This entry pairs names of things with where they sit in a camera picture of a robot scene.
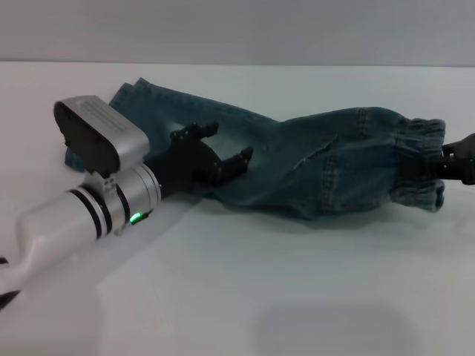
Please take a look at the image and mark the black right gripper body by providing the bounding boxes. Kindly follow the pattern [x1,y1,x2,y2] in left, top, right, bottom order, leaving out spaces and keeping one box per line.
[458,131,475,185]

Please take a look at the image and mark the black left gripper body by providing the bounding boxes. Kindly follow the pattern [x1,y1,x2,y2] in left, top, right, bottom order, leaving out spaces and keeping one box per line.
[142,134,220,200]

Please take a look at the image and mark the blue denim shorts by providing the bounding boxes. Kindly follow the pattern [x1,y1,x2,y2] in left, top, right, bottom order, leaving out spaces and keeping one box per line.
[65,76,447,223]

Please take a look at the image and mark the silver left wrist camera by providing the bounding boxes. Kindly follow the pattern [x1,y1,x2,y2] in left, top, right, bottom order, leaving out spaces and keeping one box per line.
[53,95,150,179]

